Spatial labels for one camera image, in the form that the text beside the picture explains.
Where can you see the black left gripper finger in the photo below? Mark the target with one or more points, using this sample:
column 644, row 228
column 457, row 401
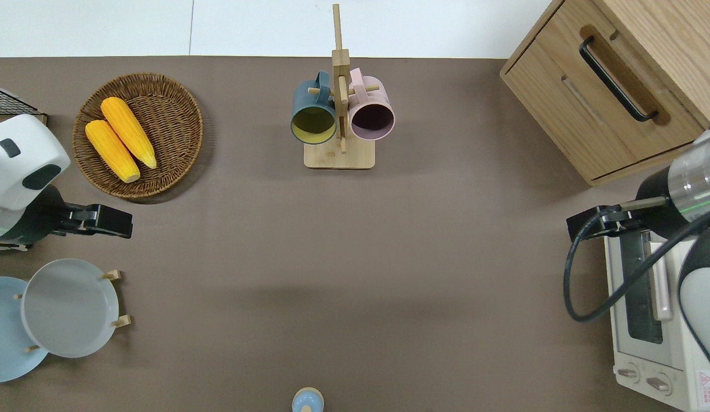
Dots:
column 115, row 229
column 115, row 216

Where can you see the gray plate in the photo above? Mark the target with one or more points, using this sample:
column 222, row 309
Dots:
column 68, row 309

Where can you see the wooden mug tree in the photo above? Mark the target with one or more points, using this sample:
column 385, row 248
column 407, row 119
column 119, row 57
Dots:
column 340, row 157

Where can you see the yellow corn cob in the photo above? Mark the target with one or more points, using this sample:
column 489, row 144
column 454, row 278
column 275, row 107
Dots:
column 111, row 150
column 129, row 131

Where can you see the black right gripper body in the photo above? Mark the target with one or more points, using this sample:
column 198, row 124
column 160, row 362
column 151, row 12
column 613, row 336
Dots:
column 621, row 220

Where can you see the pink mug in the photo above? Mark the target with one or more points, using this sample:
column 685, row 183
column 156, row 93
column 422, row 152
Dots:
column 377, row 100

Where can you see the round brown wicker basket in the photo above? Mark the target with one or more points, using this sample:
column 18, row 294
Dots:
column 171, row 114

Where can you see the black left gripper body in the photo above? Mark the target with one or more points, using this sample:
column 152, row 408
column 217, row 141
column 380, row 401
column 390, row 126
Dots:
column 80, row 218

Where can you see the light blue plate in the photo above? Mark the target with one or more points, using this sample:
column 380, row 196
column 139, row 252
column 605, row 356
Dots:
column 3, row 337

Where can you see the blue knob wooden base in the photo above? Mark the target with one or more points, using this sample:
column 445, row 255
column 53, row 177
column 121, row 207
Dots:
column 307, row 402

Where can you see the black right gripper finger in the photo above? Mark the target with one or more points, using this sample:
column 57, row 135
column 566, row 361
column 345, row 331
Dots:
column 580, row 220
column 589, row 230

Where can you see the teal mug yellow inside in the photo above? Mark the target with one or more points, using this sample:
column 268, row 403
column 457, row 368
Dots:
column 309, row 103

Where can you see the wooden cabinet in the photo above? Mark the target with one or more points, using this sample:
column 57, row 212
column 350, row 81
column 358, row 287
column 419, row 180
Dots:
column 560, row 97

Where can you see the low wooden plate rack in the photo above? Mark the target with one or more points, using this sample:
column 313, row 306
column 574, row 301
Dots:
column 124, row 321

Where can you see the white toaster oven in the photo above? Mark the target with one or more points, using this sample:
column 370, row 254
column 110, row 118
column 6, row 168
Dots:
column 635, row 366

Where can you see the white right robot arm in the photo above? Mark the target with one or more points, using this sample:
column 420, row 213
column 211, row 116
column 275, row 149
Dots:
column 698, row 177

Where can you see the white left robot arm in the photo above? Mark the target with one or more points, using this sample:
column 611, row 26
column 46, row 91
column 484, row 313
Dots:
column 23, row 154

